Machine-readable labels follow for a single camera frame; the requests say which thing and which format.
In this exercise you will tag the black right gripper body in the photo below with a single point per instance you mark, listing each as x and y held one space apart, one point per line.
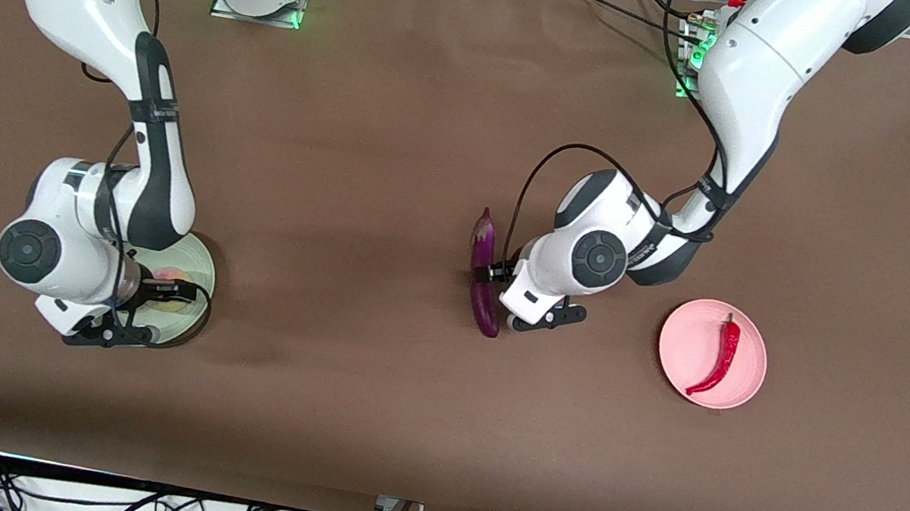
151 289

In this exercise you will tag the pink yellow peach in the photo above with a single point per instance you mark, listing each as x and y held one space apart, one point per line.
168 277

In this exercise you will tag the long purple eggplant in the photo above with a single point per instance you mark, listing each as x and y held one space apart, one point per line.
483 237

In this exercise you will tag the red chili pepper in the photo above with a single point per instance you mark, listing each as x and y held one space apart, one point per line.
728 346

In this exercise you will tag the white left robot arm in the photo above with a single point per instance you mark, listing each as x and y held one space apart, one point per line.
763 67

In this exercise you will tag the light green round plate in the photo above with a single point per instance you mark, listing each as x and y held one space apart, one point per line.
200 272

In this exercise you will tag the brown table cover sheet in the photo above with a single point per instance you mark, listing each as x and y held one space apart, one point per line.
429 432

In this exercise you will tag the pink round plate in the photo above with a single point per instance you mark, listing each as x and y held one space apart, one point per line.
691 363

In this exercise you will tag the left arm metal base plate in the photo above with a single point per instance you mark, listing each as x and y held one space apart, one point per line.
685 90

